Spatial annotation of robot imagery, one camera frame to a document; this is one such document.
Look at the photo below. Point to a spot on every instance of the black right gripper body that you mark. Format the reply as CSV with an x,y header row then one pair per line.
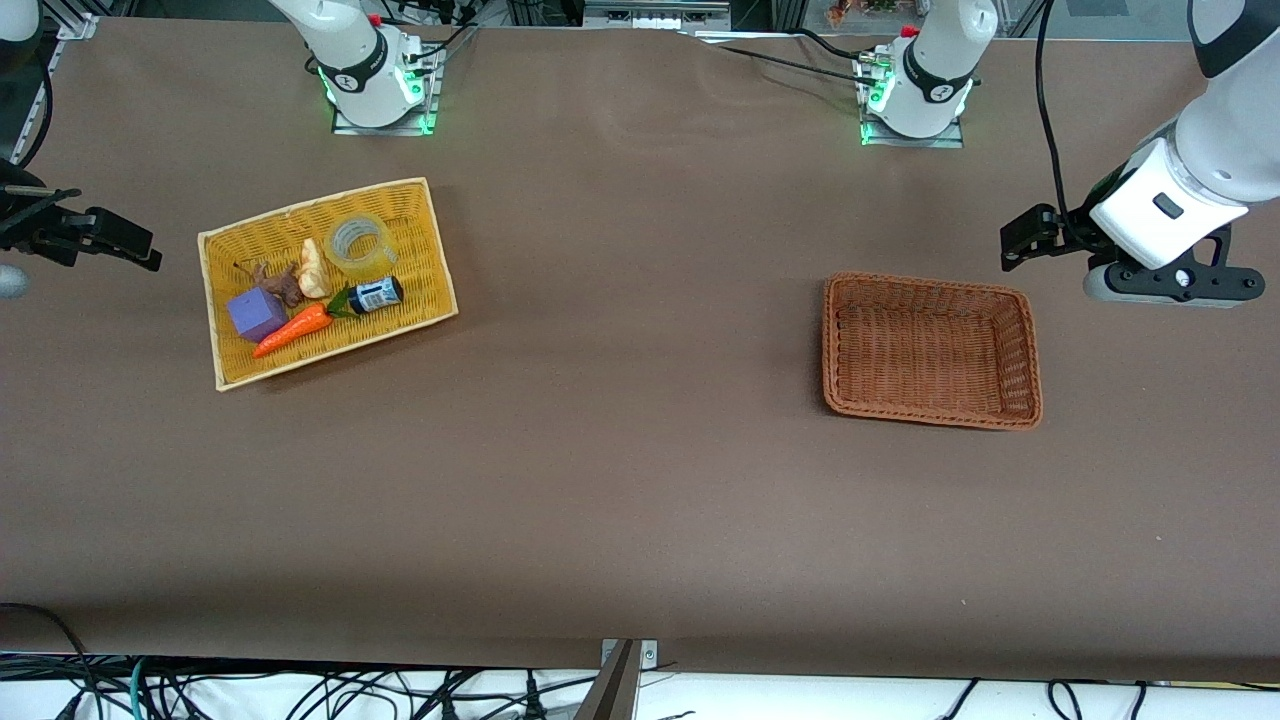
x,y
30,226

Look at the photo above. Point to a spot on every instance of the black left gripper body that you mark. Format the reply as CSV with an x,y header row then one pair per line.
x,y
1072,232

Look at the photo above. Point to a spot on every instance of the clear yellowish tape roll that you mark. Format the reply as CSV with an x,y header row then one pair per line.
x,y
345,262

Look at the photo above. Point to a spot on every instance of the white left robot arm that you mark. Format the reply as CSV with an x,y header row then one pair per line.
x,y
940,70

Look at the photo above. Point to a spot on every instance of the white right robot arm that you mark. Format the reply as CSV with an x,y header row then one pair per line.
x,y
360,60

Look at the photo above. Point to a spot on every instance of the brown wicker basket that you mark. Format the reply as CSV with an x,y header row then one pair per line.
x,y
930,350

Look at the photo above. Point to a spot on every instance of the purple cube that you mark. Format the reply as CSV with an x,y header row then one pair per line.
x,y
256,315

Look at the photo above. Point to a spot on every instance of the dark brown root toy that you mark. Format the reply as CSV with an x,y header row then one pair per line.
x,y
285,285

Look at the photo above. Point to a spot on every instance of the orange toy carrot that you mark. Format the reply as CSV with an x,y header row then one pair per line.
x,y
295,330

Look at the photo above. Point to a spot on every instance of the pale yellow root toy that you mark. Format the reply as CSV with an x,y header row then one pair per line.
x,y
314,272

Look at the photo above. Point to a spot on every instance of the small blue-labelled bottle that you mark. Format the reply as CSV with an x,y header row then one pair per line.
x,y
375,295

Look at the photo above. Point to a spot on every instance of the yellow wicker basket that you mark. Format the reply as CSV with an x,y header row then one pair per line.
x,y
400,250

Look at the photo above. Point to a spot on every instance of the grey metal device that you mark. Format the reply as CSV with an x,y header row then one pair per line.
x,y
655,12

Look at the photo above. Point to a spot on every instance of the dark grey metal strut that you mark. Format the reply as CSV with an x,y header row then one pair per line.
x,y
612,690

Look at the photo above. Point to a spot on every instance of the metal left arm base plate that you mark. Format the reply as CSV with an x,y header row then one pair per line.
x,y
955,138

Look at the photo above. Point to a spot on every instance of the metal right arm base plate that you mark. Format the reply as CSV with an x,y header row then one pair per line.
x,y
432,100

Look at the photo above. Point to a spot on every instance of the metal table edge bracket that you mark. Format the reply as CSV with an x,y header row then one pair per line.
x,y
649,655

